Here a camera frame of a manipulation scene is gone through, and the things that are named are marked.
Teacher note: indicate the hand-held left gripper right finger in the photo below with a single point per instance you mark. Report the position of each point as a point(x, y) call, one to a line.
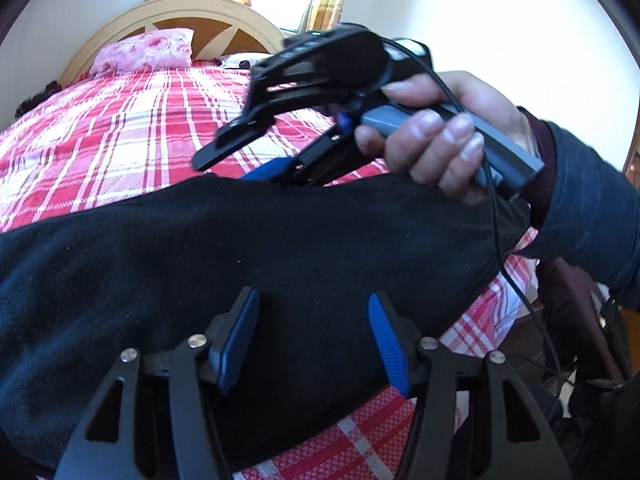
point(387, 345)

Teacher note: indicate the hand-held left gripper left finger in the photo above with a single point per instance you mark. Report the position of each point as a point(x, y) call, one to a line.
point(240, 340)

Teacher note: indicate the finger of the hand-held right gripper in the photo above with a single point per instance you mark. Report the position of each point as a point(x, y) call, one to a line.
point(250, 115)
point(320, 157)

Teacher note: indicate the black pants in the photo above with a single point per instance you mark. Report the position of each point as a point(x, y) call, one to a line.
point(250, 240)

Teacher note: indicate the person's right forearm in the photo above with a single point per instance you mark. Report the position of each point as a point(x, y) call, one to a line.
point(590, 200)

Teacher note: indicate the person's right hand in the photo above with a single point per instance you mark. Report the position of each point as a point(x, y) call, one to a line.
point(440, 145)

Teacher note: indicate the white black-spotted pillow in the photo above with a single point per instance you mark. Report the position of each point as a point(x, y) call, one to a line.
point(235, 61)

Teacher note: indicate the window behind headboard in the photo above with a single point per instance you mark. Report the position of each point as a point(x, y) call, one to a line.
point(292, 22)

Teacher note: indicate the pink floral pillow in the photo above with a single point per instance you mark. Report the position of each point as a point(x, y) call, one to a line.
point(142, 52)

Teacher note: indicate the red plaid bed sheet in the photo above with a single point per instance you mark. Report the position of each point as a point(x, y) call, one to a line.
point(125, 125)

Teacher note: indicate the cream wooden headboard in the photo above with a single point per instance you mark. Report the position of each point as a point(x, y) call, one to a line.
point(150, 10)

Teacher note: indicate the dark cloth bundle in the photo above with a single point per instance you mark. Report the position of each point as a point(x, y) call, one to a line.
point(37, 97)

